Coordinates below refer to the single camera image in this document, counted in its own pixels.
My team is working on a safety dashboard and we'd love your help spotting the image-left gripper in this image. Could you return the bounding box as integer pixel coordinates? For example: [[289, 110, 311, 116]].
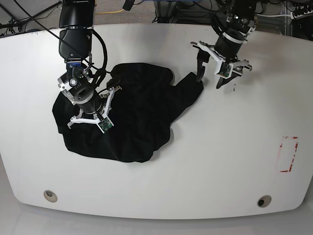
[[58, 73, 121, 128]]

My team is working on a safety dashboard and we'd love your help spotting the red tape rectangle marking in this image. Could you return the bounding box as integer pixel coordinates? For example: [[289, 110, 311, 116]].
[[277, 136, 299, 173]]

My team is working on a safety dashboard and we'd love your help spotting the right table cable grommet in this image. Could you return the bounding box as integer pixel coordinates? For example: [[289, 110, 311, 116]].
[[257, 195, 272, 208]]

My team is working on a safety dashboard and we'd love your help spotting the table cable grommet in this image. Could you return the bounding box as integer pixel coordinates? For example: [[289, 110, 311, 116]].
[[44, 190, 58, 203], [257, 195, 272, 208]]

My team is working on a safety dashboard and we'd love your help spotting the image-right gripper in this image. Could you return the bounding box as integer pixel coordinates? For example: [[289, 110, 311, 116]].
[[190, 29, 252, 89]]

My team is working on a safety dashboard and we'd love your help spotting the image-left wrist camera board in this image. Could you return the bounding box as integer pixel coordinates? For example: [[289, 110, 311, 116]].
[[97, 117, 114, 134]]

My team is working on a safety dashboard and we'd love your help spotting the white cable on floor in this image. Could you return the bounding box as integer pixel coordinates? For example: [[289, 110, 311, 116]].
[[254, 12, 293, 18]]

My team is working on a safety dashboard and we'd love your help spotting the black tripod leg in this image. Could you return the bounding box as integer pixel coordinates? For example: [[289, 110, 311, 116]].
[[0, 4, 21, 23]]

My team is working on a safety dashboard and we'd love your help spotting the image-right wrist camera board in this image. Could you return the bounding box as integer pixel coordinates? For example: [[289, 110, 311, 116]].
[[215, 61, 232, 78]]

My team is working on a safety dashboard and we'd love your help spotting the black T-shirt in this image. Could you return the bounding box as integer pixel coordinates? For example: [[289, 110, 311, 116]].
[[52, 63, 203, 163]]

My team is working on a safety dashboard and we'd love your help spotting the white power strip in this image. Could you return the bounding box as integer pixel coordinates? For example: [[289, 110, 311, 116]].
[[291, 5, 313, 20]]

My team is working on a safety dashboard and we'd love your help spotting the left table cable grommet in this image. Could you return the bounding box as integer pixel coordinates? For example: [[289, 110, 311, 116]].
[[44, 190, 58, 203]]

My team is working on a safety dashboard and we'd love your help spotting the yellow cable on floor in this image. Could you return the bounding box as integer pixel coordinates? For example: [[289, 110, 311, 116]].
[[94, 8, 125, 16]]

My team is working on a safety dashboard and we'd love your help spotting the grey metal stand base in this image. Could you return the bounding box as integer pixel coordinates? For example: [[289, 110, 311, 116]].
[[155, 0, 196, 24]]

